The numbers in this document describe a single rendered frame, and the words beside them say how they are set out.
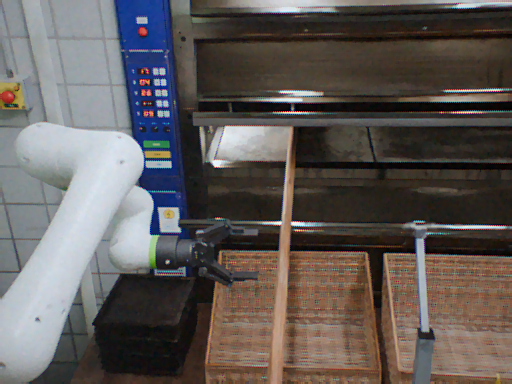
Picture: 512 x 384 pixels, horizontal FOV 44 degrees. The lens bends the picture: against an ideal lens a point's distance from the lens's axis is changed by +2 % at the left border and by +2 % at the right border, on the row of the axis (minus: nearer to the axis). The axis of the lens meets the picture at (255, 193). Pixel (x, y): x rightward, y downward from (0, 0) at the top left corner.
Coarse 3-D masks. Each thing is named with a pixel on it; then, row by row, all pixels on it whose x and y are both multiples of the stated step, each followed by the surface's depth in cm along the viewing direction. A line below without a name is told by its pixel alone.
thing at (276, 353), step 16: (288, 144) 230; (288, 160) 216; (288, 176) 204; (288, 192) 194; (288, 208) 185; (288, 224) 177; (288, 240) 170; (288, 256) 164; (272, 320) 141; (272, 336) 136; (272, 352) 131; (272, 368) 127
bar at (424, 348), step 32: (192, 224) 187; (256, 224) 185; (320, 224) 184; (352, 224) 183; (384, 224) 182; (416, 224) 182; (448, 224) 181; (480, 224) 181; (416, 256) 182; (416, 352) 176
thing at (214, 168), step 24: (216, 168) 219; (240, 168) 218; (264, 168) 218; (312, 168) 216; (336, 168) 216; (360, 168) 215; (384, 168) 215; (408, 168) 214; (432, 168) 213; (456, 168) 213; (480, 168) 212; (504, 168) 212
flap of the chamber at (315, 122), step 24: (216, 120) 195; (240, 120) 194; (264, 120) 194; (288, 120) 193; (312, 120) 193; (336, 120) 192; (360, 120) 191; (384, 120) 191; (408, 120) 190; (432, 120) 190; (456, 120) 189; (480, 120) 189; (504, 120) 188
